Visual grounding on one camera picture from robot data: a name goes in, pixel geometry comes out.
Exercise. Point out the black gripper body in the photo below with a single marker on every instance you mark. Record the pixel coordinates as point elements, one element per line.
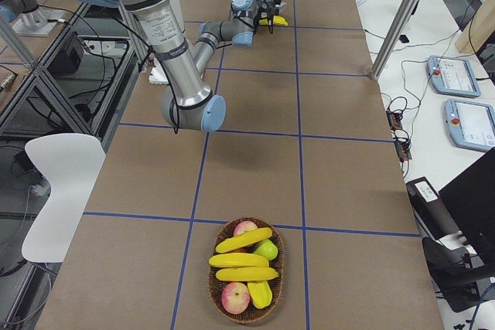
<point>257,18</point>

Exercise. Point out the yellow banana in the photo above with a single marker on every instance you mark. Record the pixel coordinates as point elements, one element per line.
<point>276,21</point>
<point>246,274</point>
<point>231,260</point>
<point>246,239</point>

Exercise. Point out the grey square plate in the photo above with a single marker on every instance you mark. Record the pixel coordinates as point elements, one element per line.
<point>280,8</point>

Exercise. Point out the orange circuit board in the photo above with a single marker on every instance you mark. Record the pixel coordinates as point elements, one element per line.
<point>394,120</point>
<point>403,151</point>

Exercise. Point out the upper teach pendant tablet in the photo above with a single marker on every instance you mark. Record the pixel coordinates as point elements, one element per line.
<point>453,76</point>

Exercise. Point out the teach pendant tablet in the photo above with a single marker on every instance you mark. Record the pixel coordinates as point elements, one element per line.
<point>470,125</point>
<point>453,76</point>

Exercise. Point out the pink apple far end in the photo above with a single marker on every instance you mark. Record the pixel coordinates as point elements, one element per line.
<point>243,227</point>

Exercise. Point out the pink apple end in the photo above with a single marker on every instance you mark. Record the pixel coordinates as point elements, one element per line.
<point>235,298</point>
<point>243,227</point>

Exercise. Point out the lower teach pendant tablet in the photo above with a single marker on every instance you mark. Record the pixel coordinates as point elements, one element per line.
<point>470,125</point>

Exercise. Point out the green pear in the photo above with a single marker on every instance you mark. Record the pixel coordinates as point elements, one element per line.
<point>267,249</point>

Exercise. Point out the white chair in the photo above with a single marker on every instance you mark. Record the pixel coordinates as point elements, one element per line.
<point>71,163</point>

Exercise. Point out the black box with label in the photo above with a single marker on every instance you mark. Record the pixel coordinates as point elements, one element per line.
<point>430,208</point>

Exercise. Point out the black monitor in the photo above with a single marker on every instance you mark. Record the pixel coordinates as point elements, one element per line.
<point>469,199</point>

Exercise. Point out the yellow starfruit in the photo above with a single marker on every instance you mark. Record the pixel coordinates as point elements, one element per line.
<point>260,292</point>

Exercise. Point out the pink apple near end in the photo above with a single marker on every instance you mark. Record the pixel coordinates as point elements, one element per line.
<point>235,298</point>

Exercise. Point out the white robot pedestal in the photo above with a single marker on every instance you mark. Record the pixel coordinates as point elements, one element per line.
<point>157,75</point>

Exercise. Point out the aluminium frame post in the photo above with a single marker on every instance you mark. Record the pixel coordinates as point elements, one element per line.
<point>401,17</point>

